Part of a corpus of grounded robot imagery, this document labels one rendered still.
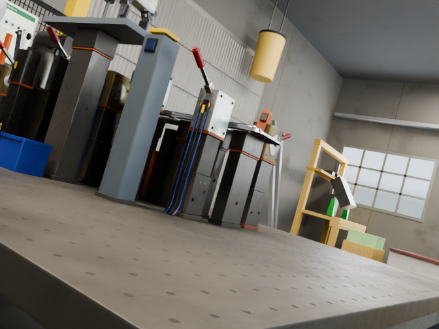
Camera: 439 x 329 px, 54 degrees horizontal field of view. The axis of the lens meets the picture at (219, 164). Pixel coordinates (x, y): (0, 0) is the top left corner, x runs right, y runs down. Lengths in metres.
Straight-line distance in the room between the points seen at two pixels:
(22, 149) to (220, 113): 0.53
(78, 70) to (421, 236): 7.10
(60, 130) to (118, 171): 0.27
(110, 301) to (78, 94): 1.02
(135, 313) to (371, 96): 8.44
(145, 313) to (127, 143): 0.82
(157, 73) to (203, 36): 4.21
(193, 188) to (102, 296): 0.85
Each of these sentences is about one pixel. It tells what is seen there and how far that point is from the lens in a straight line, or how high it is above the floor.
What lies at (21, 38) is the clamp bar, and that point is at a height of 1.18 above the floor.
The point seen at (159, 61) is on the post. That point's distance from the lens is 1.15.
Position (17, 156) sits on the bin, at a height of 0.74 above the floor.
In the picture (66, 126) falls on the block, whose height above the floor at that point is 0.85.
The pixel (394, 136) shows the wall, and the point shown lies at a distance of 8.33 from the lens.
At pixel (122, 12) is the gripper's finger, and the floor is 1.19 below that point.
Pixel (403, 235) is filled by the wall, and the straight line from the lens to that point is 8.00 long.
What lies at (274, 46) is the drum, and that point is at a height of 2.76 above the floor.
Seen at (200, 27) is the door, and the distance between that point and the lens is 5.31.
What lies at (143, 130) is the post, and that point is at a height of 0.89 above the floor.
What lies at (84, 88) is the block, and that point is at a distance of 1.31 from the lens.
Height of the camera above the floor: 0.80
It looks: 3 degrees up
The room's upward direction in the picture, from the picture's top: 16 degrees clockwise
